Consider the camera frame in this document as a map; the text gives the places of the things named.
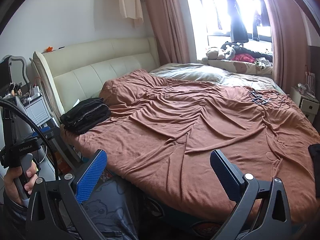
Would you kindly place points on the printed windowsill cushion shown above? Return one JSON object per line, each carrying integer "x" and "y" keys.
{"x": 237, "y": 67}

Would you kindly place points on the red cloth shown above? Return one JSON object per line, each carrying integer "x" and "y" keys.
{"x": 242, "y": 58}

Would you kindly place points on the black cloth on windowsill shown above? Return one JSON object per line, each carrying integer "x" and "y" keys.
{"x": 260, "y": 54}

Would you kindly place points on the hanging black dress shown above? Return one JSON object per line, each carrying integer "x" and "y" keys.
{"x": 237, "y": 25}

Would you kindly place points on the black and white plush toy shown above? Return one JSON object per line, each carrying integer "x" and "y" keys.
{"x": 231, "y": 50}

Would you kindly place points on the orange box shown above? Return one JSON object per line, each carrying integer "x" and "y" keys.
{"x": 61, "y": 162}

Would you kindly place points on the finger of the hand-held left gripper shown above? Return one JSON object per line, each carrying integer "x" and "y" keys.
{"x": 51, "y": 131}

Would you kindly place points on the hanging dark clothes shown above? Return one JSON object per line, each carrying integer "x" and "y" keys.
{"x": 261, "y": 17}

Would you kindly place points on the grey scalloped mirror frame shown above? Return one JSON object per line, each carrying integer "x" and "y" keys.
{"x": 21, "y": 65}

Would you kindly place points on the cream padded headboard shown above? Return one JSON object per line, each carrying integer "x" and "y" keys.
{"x": 100, "y": 62}

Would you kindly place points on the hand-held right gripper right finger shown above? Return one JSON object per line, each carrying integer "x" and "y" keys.
{"x": 226, "y": 177}

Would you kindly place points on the grey wardrobe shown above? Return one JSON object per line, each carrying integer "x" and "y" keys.
{"x": 315, "y": 62}

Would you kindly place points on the white drawer unit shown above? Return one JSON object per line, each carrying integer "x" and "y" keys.
{"x": 37, "y": 112}

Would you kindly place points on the stack of folded black clothes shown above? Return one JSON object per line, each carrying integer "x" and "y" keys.
{"x": 82, "y": 122}

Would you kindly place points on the white nightstand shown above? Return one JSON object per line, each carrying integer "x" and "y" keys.
{"x": 306, "y": 103}

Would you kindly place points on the person's left hand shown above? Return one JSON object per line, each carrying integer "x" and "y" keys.
{"x": 11, "y": 187}

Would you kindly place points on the person's printed pyjama leg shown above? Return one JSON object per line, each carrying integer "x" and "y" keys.
{"x": 112, "y": 205}

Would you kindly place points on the orange toy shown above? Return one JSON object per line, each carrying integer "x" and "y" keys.
{"x": 48, "y": 49}

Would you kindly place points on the small dark cloth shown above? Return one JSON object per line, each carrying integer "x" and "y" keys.
{"x": 315, "y": 155}

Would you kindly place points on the white paper card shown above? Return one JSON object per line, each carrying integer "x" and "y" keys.
{"x": 76, "y": 102}

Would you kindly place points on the cream hanging cloth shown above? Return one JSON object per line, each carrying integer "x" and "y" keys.
{"x": 130, "y": 2}

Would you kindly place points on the blue cartoon bedsheet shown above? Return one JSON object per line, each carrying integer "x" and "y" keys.
{"x": 155, "y": 210}

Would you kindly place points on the person's left forearm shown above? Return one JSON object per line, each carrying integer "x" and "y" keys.
{"x": 12, "y": 215}

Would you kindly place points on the pink curtain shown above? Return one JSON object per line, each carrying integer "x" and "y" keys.
{"x": 167, "y": 22}
{"x": 287, "y": 30}

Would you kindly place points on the brown blanket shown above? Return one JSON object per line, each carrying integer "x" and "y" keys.
{"x": 175, "y": 142}

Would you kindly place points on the window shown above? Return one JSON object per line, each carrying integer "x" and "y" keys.
{"x": 215, "y": 37}

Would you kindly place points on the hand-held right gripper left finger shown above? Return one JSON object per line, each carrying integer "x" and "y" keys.
{"x": 91, "y": 177}

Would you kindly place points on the white pillow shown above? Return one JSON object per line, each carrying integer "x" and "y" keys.
{"x": 190, "y": 75}

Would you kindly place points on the beige plush toy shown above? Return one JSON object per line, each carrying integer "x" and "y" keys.
{"x": 212, "y": 55}

